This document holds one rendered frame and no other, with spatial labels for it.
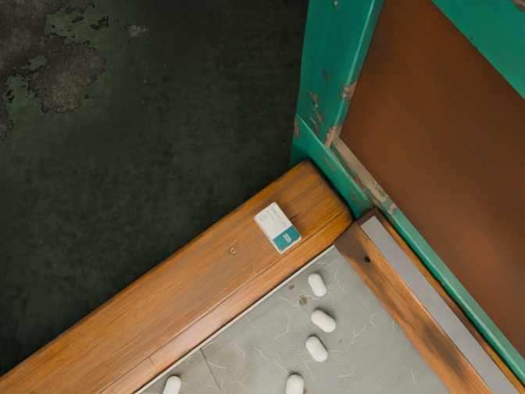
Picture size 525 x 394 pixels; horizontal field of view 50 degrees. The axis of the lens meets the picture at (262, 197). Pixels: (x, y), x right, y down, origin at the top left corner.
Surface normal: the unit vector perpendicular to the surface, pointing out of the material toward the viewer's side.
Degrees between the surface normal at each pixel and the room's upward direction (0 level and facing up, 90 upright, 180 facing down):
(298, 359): 0
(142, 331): 0
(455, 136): 90
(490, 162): 90
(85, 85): 0
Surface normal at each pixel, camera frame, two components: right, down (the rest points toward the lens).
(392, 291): -0.74, 0.44
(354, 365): -0.01, -0.25
